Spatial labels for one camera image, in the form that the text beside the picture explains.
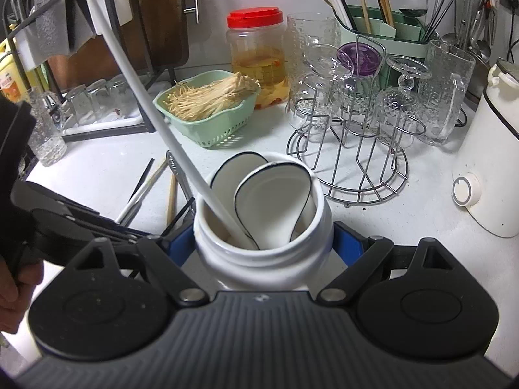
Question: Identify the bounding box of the enoki mushroom bundle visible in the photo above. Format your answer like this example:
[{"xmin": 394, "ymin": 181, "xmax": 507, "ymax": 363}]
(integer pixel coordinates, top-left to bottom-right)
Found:
[{"xmin": 165, "ymin": 72, "xmax": 260, "ymax": 122}]

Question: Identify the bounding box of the glass mug with handle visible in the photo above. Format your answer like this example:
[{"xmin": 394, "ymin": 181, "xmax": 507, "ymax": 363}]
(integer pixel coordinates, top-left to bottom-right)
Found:
[{"xmin": 418, "ymin": 40, "xmax": 475, "ymax": 146}]

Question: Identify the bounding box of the yellow oil bottle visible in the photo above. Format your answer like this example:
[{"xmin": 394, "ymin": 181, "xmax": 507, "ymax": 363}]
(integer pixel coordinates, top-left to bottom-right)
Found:
[{"xmin": 0, "ymin": 39, "xmax": 38, "ymax": 103}]

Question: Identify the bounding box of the tall clear glass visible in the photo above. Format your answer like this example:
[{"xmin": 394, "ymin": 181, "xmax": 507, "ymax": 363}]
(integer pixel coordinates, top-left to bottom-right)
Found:
[{"xmin": 284, "ymin": 12, "xmax": 339, "ymax": 130}]

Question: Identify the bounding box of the purple lid glass jar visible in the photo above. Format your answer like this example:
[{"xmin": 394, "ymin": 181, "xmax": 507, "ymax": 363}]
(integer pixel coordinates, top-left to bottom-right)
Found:
[{"xmin": 338, "ymin": 42, "xmax": 383, "ymax": 104}]

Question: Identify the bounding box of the person's left hand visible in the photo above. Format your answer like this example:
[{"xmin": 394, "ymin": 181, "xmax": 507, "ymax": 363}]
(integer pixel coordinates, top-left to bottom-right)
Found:
[{"xmin": 0, "ymin": 259, "xmax": 44, "ymax": 334}]

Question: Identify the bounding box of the stainless steel spoon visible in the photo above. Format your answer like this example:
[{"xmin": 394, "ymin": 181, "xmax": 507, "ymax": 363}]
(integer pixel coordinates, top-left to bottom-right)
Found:
[{"xmin": 166, "ymin": 150, "xmax": 194, "ymax": 202}]

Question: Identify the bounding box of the textured glass tumbler left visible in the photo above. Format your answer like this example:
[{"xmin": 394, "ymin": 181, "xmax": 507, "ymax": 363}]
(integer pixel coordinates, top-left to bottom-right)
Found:
[{"xmin": 26, "ymin": 87, "xmax": 67, "ymax": 167}]

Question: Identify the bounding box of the black metal dish rack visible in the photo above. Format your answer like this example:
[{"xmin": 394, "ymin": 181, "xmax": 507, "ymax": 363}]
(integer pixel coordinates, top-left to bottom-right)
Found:
[{"xmin": 2, "ymin": 0, "xmax": 192, "ymax": 143}]

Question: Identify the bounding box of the upside down stemmed glass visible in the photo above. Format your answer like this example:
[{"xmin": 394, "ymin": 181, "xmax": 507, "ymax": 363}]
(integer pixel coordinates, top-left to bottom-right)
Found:
[{"xmin": 375, "ymin": 54, "xmax": 432, "ymax": 150}]

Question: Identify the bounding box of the white ceramic utensil jar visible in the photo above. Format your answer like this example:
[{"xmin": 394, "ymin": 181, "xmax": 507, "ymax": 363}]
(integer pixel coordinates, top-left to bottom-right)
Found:
[{"xmin": 194, "ymin": 152, "xmax": 333, "ymax": 291}]

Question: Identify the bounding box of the green plastic basket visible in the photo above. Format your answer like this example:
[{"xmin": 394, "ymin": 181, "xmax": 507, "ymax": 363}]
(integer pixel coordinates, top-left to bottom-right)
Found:
[{"xmin": 154, "ymin": 70, "xmax": 260, "ymax": 147}]

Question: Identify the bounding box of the long white ladle handle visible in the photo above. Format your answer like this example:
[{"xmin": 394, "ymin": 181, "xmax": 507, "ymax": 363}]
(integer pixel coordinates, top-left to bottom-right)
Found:
[{"xmin": 87, "ymin": 0, "xmax": 254, "ymax": 249}]

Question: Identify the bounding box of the wooden cutting board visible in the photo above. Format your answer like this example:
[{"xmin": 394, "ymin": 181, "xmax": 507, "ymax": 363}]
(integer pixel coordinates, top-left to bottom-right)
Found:
[{"xmin": 49, "ymin": 0, "xmax": 189, "ymax": 89}]

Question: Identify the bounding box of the green utensil drainer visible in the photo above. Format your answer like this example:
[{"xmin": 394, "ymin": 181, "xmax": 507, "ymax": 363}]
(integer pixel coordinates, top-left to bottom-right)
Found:
[{"xmin": 338, "ymin": 4, "xmax": 441, "ymax": 90}]

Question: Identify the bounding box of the metal wire cup rack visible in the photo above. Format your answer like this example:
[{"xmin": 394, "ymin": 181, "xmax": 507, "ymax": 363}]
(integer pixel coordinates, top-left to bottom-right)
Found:
[{"xmin": 286, "ymin": 46, "xmax": 410, "ymax": 206}]

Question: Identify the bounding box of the black chopstick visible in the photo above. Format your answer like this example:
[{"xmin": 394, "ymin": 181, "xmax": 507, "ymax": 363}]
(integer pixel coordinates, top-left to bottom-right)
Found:
[
  {"xmin": 160, "ymin": 197, "xmax": 195, "ymax": 237},
  {"xmin": 128, "ymin": 158, "xmax": 155, "ymax": 202}
]

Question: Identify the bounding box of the white ceramic soup spoon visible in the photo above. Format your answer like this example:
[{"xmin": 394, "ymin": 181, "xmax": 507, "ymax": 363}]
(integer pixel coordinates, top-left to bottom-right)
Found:
[{"xmin": 210, "ymin": 151, "xmax": 267, "ymax": 215}]

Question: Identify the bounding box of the red lid plastic jar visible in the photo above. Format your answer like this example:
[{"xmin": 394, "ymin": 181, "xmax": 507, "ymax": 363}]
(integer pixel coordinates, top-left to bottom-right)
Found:
[{"xmin": 226, "ymin": 7, "xmax": 289, "ymax": 109}]

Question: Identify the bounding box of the wooden chopstick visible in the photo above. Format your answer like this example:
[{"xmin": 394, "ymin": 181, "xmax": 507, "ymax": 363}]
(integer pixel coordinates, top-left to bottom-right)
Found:
[{"xmin": 166, "ymin": 173, "xmax": 178, "ymax": 226}]

